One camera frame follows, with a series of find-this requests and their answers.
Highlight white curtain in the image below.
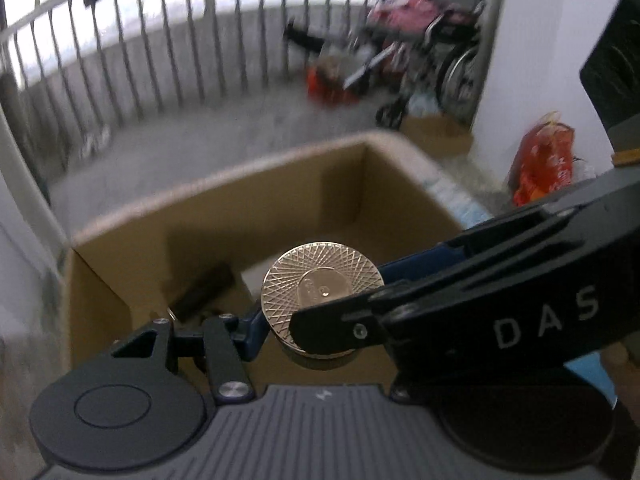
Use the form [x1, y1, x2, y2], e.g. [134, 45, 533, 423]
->
[1, 118, 67, 326]

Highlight small floor cardboard box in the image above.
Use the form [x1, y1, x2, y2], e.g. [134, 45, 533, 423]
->
[400, 115, 474, 159]

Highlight person right hand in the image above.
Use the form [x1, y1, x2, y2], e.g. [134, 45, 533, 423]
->
[600, 342, 640, 426]

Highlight black matte cylinder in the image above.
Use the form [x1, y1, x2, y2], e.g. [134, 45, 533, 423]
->
[167, 263, 235, 323]

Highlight pink clothes pile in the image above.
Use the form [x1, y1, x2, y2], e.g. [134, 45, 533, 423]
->
[367, 0, 442, 32]

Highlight white shoes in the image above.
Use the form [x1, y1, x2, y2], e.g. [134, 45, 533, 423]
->
[79, 125, 112, 159]

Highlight gold lid black jar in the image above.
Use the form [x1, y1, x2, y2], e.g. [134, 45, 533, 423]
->
[260, 242, 384, 359]

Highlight large cardboard box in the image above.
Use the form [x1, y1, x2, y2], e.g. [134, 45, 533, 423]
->
[62, 131, 474, 368]

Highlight wheelchair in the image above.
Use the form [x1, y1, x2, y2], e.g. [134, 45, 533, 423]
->
[283, 0, 486, 129]

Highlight red plastic bag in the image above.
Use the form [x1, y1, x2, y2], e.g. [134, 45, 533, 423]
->
[509, 112, 575, 207]

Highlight metal balcony railing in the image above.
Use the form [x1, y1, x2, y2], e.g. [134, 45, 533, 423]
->
[1, 0, 371, 178]

